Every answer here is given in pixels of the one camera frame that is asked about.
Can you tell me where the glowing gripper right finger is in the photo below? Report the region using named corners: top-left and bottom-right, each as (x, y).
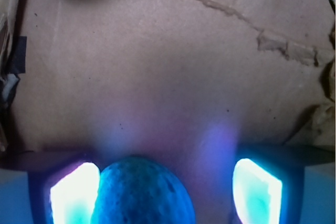
top-left (232, 146), bottom-right (304, 223)

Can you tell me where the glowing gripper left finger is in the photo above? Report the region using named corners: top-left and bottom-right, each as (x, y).
top-left (28, 154), bottom-right (100, 223)

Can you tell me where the blue dimpled ball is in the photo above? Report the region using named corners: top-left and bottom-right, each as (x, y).
top-left (91, 156), bottom-right (196, 223)

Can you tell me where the brown paper bin with tape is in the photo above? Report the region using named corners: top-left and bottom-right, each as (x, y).
top-left (4, 0), bottom-right (335, 166)

